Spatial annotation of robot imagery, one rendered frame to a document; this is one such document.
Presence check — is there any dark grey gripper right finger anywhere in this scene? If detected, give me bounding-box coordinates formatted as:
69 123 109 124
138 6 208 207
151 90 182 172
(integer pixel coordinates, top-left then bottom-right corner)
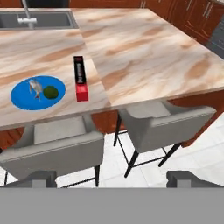
166 170 221 189

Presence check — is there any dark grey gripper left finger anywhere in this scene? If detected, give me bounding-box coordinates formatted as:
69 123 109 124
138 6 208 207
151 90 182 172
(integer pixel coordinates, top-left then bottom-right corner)
5 170 58 189

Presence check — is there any blue round plate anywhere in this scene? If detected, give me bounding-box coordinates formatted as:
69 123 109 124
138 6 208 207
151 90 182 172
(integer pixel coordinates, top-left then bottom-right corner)
10 75 67 111

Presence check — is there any green lime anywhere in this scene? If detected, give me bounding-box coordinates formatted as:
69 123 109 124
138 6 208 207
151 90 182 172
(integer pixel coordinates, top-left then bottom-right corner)
43 85 60 100

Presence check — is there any grey fish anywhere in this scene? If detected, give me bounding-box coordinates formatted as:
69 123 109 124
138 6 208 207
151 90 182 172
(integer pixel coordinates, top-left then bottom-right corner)
28 79 45 102

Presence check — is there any red and black foil box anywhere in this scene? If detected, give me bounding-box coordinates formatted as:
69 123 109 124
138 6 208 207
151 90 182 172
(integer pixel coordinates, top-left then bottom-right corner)
73 55 89 102

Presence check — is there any grey stool with black legs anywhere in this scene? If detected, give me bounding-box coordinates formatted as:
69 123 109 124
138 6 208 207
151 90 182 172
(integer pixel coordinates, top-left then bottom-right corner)
0 114 105 188
113 100 217 179

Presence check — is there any grey sink basin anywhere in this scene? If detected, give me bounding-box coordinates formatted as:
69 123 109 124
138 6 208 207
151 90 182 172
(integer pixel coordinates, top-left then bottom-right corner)
0 10 80 32

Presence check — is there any silver tap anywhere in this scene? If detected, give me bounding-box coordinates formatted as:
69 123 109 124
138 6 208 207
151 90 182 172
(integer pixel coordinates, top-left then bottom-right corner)
17 0 38 30

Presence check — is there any red-brown wooden cupboard run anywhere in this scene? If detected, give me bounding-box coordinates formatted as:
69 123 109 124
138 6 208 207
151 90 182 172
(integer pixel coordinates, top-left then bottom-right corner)
68 0 224 46

